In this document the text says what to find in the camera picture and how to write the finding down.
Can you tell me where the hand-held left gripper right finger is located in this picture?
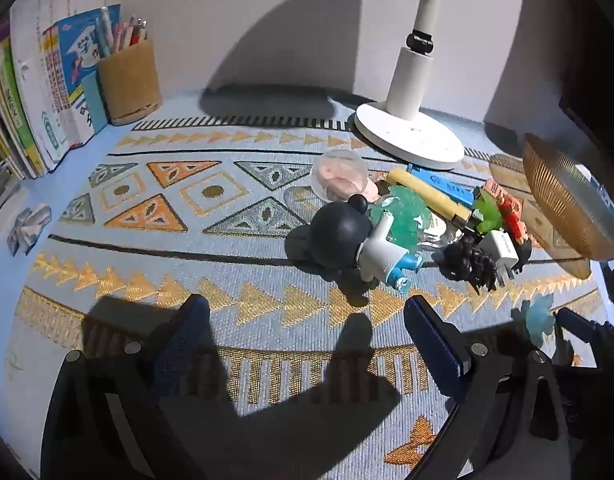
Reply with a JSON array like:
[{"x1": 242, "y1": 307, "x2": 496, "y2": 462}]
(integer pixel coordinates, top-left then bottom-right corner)
[{"x1": 403, "y1": 295, "x2": 575, "y2": 480}]

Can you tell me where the amber ribbed glass bowl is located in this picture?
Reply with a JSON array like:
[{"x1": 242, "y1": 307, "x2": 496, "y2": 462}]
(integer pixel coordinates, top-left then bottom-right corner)
[{"x1": 522, "y1": 132, "x2": 614, "y2": 261}]

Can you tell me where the yellow stick highlighter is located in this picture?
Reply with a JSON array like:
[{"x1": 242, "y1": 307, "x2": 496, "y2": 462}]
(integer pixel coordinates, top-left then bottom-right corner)
[{"x1": 387, "y1": 169, "x2": 472, "y2": 223}]

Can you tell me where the cork pen holder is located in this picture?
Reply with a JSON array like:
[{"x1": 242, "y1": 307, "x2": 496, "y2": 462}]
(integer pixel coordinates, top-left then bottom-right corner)
[{"x1": 96, "y1": 39, "x2": 163, "y2": 127}]

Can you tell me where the black spiky figure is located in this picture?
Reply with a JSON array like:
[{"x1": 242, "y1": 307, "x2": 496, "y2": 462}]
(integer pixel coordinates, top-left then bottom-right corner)
[{"x1": 439, "y1": 237, "x2": 500, "y2": 296}]

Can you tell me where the pink eraser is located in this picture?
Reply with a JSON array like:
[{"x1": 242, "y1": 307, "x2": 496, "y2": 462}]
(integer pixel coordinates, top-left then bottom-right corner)
[{"x1": 309, "y1": 150, "x2": 370, "y2": 201}]

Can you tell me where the row of books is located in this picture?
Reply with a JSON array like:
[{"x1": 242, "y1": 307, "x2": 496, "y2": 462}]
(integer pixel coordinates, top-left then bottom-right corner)
[{"x1": 0, "y1": 0, "x2": 124, "y2": 196}]

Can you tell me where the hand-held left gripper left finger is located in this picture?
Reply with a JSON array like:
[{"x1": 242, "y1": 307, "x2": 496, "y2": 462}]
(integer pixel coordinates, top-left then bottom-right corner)
[{"x1": 40, "y1": 294, "x2": 213, "y2": 480}]

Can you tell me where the blue desk pad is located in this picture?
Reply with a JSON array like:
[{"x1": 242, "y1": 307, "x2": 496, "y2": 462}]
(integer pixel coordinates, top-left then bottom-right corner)
[{"x1": 0, "y1": 92, "x2": 614, "y2": 480}]

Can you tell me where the cyan translucent figure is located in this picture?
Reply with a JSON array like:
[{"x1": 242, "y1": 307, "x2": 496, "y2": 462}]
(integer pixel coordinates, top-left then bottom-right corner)
[{"x1": 511, "y1": 292, "x2": 558, "y2": 348}]

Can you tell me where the black mouse figure toy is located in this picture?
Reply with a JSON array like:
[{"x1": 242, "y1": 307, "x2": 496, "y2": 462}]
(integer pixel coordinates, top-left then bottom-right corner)
[{"x1": 307, "y1": 194, "x2": 423, "y2": 293}]

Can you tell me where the bunch of pens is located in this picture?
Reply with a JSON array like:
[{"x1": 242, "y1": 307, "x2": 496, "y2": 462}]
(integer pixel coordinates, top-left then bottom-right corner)
[{"x1": 94, "y1": 6, "x2": 149, "y2": 60}]

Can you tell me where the light blue notepad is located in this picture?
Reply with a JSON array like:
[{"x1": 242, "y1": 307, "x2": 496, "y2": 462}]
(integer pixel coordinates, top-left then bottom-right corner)
[{"x1": 82, "y1": 72, "x2": 110, "y2": 136}]

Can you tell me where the small grey blue figure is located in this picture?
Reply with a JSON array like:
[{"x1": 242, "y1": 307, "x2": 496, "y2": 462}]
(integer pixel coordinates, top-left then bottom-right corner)
[{"x1": 7, "y1": 204, "x2": 53, "y2": 256}]

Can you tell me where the white charger plug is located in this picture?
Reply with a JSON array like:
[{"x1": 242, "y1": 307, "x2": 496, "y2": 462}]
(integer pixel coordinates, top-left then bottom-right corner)
[{"x1": 477, "y1": 230, "x2": 520, "y2": 281}]

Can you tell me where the white desk lamp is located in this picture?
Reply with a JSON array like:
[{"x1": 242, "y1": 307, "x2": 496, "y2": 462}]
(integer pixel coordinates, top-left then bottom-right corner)
[{"x1": 354, "y1": 0, "x2": 465, "y2": 171}]

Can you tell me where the orange eraser box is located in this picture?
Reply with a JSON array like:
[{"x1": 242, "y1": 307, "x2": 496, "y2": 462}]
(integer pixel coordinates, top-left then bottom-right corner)
[{"x1": 483, "y1": 177, "x2": 525, "y2": 211}]

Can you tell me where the clear correction tape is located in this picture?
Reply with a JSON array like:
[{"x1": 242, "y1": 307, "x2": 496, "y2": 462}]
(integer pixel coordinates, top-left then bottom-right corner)
[{"x1": 414, "y1": 212, "x2": 470, "y2": 251}]

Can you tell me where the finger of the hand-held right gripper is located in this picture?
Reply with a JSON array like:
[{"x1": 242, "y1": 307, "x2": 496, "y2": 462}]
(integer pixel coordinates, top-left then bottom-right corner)
[{"x1": 554, "y1": 306, "x2": 610, "y2": 346}]

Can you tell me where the patterned woven mat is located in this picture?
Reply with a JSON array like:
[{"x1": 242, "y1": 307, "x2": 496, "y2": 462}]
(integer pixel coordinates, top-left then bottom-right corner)
[{"x1": 2, "y1": 110, "x2": 608, "y2": 480}]

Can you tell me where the light green plant figure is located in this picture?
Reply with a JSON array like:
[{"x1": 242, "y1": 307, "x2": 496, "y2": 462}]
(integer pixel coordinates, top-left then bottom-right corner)
[{"x1": 469, "y1": 192, "x2": 502, "y2": 235}]

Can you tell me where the red toy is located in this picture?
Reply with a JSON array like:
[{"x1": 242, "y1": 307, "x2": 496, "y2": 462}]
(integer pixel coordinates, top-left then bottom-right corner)
[{"x1": 497, "y1": 195, "x2": 532, "y2": 246}]

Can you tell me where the black monitor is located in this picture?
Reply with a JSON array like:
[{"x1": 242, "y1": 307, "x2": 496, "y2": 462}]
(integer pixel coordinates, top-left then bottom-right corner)
[{"x1": 559, "y1": 0, "x2": 614, "y2": 141}]

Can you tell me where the teal tree figure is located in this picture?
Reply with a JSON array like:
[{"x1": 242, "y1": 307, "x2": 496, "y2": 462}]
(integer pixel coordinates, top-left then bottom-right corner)
[{"x1": 369, "y1": 185, "x2": 433, "y2": 251}]

